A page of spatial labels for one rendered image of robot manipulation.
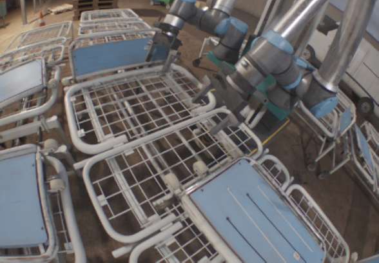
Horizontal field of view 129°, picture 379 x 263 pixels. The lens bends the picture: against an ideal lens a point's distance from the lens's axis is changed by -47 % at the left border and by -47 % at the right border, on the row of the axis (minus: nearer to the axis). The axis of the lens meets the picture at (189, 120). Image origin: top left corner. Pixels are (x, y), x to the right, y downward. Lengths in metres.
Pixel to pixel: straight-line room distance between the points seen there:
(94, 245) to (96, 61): 1.14
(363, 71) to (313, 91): 6.90
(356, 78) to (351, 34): 6.90
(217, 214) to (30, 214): 0.66
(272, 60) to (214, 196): 0.48
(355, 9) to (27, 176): 1.32
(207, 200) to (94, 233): 0.79
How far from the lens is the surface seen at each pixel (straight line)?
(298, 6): 0.70
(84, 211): 1.21
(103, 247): 1.15
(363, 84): 7.72
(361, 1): 0.76
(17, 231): 0.74
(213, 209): 0.61
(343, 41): 0.75
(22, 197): 0.73
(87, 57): 1.11
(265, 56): 0.46
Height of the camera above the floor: 1.12
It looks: 45 degrees down
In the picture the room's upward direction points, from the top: 20 degrees clockwise
